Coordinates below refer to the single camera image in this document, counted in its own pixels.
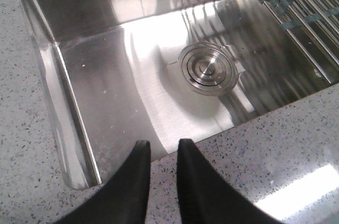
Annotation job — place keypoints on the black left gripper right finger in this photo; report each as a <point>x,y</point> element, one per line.
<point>205,197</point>

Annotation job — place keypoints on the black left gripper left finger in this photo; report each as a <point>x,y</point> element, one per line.
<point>124,198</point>

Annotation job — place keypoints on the grey-green dish drying rack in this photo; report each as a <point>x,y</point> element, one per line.
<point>312,26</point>

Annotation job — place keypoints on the round steel sink drain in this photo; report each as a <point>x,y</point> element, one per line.
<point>210,69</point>

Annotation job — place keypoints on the stainless steel sink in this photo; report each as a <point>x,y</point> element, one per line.
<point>111,75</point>

